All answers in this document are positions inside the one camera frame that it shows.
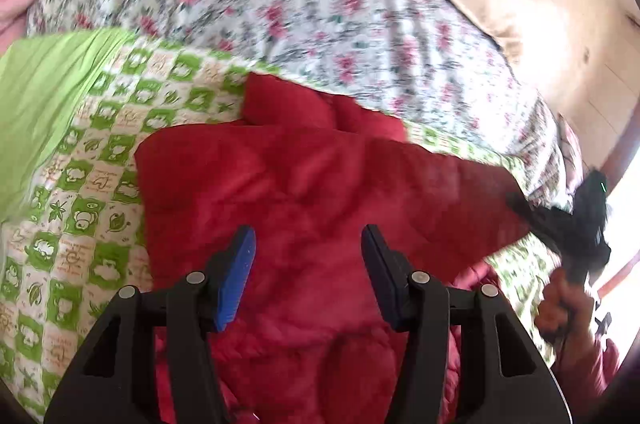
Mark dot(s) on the person's right forearm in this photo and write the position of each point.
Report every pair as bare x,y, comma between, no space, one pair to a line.
587,369

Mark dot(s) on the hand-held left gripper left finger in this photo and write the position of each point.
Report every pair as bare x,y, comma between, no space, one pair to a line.
238,273

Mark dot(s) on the person's right hand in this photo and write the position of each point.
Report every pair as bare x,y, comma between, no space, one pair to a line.
555,309

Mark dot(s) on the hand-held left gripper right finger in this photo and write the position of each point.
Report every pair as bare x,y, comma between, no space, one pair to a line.
379,271

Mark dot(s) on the red padded jacket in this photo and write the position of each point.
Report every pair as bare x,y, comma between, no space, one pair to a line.
310,184

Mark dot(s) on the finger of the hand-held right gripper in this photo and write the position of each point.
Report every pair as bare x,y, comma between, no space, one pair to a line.
537,216

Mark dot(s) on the green printed blanket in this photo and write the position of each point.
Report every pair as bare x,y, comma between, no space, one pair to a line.
75,204

